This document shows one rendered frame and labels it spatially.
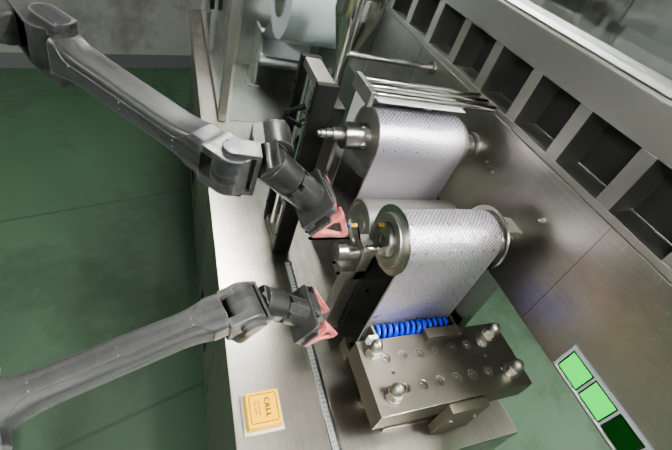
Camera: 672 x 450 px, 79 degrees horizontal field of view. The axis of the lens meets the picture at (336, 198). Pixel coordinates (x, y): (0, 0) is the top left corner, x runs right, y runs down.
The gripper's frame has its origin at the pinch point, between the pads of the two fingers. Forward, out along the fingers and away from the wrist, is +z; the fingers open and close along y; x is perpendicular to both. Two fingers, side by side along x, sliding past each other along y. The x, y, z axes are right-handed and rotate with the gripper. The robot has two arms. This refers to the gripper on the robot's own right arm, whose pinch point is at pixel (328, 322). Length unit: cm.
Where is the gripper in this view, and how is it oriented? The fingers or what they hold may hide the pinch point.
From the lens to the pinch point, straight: 91.6
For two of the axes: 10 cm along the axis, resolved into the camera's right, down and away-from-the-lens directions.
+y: 2.9, 6.6, -6.9
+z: 6.3, 4.1, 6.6
